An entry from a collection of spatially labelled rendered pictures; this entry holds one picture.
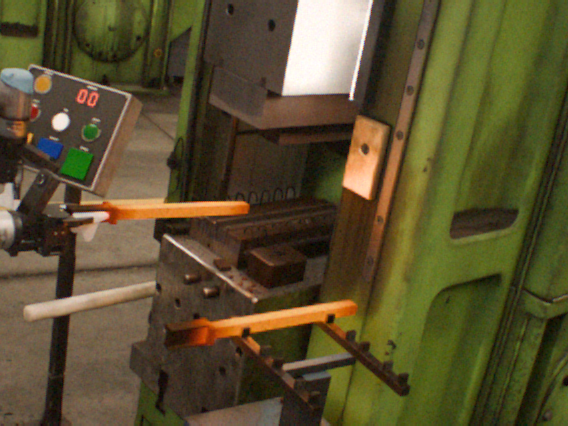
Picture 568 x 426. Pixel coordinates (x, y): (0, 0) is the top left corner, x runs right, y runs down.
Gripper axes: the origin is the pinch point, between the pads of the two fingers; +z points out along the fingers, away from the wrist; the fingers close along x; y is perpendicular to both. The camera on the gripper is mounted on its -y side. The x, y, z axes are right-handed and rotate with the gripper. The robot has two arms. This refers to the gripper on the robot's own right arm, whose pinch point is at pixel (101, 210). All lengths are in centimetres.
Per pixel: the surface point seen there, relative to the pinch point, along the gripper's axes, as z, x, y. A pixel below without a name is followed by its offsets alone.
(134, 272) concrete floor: 129, -163, 106
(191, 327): 4.5, 29.2, 12.5
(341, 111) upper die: 66, -2, -20
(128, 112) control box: 38, -52, -4
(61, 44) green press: 235, -442, 66
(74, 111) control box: 29, -64, -1
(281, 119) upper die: 47, -2, -18
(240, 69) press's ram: 40, -13, -27
